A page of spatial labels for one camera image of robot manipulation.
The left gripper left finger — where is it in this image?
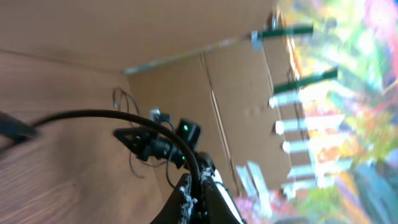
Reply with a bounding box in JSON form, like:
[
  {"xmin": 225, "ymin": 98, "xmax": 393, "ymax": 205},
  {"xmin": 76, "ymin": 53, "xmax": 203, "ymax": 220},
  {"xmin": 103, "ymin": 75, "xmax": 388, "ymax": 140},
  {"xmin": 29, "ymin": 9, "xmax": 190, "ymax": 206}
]
[{"xmin": 150, "ymin": 174, "xmax": 195, "ymax": 224}]

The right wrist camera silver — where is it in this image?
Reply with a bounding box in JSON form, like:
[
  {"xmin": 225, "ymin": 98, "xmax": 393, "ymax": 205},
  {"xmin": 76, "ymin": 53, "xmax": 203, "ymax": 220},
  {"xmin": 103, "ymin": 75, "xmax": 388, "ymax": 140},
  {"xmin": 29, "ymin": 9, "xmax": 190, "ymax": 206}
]
[{"xmin": 149, "ymin": 108, "xmax": 161, "ymax": 123}]

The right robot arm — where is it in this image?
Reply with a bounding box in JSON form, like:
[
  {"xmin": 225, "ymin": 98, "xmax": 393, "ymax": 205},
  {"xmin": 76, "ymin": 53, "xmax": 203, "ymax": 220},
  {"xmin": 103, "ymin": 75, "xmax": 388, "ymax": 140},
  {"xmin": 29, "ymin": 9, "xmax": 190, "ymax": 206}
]
[{"xmin": 114, "ymin": 119, "xmax": 246, "ymax": 223}]

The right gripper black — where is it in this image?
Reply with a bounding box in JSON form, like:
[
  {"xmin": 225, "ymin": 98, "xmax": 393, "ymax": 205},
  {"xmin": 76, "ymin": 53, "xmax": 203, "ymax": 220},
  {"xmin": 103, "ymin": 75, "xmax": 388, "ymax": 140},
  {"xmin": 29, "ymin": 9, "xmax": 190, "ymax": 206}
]
[{"xmin": 113, "ymin": 128, "xmax": 186, "ymax": 169}]

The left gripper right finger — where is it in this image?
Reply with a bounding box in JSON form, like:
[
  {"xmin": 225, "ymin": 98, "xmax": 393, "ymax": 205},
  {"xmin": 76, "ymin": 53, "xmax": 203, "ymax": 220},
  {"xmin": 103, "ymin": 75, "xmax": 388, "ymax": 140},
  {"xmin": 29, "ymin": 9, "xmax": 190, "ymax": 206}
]
[{"xmin": 200, "ymin": 167, "xmax": 246, "ymax": 224}]

